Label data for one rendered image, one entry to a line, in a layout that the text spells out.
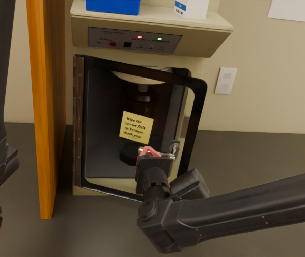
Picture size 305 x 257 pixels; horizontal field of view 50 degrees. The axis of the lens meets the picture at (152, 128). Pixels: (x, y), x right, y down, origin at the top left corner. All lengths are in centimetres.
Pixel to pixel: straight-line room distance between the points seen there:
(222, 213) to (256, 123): 108
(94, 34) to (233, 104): 88
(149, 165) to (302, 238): 58
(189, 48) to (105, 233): 53
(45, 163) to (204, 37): 48
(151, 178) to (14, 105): 83
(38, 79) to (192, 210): 41
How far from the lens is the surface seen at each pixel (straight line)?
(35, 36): 70
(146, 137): 82
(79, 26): 68
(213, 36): 72
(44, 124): 78
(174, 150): 80
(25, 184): 109
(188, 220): 53
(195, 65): 84
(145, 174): 70
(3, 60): 39
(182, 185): 62
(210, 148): 133
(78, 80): 81
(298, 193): 47
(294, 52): 147
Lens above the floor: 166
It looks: 32 degrees down
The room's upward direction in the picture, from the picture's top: 9 degrees clockwise
